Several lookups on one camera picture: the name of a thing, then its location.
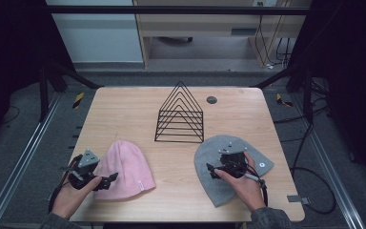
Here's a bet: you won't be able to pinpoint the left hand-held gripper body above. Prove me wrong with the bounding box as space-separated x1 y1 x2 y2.
59 148 104 191

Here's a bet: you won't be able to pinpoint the black horizontal frame bar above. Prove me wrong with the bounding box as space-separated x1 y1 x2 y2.
46 5 311 15

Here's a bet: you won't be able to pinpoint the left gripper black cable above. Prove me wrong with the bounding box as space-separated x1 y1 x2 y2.
48 155 79 214

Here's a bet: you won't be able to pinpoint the black floor cable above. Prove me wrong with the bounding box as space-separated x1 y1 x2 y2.
273 104 337 215

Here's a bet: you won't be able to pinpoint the yellow black tape strip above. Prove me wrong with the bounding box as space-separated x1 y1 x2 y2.
72 92 86 110

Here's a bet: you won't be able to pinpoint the grey beanie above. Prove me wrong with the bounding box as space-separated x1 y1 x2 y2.
193 135 275 208

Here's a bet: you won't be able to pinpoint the black wire rack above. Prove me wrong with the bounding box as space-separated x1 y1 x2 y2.
153 80 205 144

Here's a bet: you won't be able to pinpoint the pink beanie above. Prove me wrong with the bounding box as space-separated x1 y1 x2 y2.
93 139 156 201

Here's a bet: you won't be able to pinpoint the person's right hand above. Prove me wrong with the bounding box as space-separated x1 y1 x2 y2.
213 152 267 214

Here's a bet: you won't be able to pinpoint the person's left hand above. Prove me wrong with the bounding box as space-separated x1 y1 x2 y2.
51 176 103 219

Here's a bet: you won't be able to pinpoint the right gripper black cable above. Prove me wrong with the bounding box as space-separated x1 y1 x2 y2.
244 160 270 208

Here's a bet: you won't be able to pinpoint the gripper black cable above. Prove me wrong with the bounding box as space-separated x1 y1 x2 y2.
244 160 270 208
48 155 79 214

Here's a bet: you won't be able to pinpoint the white cabinet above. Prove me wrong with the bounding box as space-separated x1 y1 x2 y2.
46 0 145 64

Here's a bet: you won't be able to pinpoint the aluminium rail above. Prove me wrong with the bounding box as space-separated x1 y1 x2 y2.
290 94 366 229
0 92 63 229

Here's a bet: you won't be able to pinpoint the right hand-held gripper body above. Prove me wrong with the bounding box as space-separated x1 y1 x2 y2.
216 141 253 179

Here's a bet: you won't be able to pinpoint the hanging cables under desk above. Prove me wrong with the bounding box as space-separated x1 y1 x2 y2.
255 1 292 69

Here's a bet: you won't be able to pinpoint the black curtain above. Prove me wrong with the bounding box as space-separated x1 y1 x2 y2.
0 0 77 154
287 0 366 192

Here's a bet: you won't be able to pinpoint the grey metal bracket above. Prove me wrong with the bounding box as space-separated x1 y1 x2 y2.
286 195 312 205

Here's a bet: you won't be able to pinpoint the yellow-handled tool right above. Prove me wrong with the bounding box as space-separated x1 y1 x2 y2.
275 93 294 108

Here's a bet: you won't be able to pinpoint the black frame strut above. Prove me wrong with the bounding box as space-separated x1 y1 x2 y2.
254 65 314 123
39 61 101 122

